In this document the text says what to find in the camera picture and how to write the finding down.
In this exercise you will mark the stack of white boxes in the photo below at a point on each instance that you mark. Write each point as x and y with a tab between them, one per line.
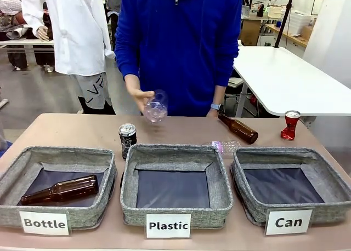
301	20

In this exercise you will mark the person's left hand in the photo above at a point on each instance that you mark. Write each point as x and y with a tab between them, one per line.
212	113

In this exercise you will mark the crushed bottle with purple label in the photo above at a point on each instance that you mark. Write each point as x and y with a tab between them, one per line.
227	146

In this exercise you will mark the light blue wrist watch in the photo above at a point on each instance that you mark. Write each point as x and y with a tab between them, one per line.
216	106

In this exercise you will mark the person in white coat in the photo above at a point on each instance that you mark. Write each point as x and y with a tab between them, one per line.
76	29

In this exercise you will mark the mannequin hand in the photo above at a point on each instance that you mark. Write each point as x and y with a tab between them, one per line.
43	33

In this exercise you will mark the crushed red drink can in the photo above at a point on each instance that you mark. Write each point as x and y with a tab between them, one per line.
290	126

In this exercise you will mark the person's right hand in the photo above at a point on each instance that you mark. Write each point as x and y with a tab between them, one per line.
135	93

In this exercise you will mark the brown glass bottle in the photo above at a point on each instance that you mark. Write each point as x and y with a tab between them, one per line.
241	130
74	188

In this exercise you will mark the person's right forearm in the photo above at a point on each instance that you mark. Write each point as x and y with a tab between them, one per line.
132	79

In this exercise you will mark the grey basket labelled Plastic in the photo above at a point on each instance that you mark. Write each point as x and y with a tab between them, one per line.
131	207

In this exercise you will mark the white Plastic label card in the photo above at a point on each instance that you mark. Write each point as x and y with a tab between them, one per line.
168	225

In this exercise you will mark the grey basket labelled Bottle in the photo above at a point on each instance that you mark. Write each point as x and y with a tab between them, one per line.
16	207

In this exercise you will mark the white Bottle label card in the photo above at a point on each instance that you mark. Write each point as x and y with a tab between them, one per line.
45	223

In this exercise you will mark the clear plastic bottle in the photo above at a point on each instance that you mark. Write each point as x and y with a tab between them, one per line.
156	108

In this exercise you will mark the white background table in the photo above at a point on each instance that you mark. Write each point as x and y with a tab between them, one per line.
24	42

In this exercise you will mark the person in blue sweater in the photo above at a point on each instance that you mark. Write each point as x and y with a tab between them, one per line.
178	56

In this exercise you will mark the black tripod pole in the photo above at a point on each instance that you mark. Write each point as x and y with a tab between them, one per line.
286	15

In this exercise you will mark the person's left forearm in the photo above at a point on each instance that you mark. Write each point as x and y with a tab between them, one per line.
219	94

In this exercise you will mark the black printed drink can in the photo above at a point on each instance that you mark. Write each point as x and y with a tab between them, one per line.
127	141

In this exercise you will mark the brown cardboard box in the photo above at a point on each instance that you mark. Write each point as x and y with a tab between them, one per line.
250	31

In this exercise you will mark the white Can label card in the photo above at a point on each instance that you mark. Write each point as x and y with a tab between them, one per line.
288	222

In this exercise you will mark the grey printed mannequin shorts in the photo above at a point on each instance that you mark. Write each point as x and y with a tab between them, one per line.
93	89

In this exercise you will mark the wooden workbench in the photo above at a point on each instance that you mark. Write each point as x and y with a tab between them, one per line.
288	34

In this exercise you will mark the black mannequin legs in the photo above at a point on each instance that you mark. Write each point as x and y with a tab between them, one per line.
96	107

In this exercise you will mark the grey basket labelled Can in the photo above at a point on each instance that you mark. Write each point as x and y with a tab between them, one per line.
323	163

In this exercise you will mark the pile of cloths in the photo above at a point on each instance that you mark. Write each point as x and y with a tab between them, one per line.
12	18

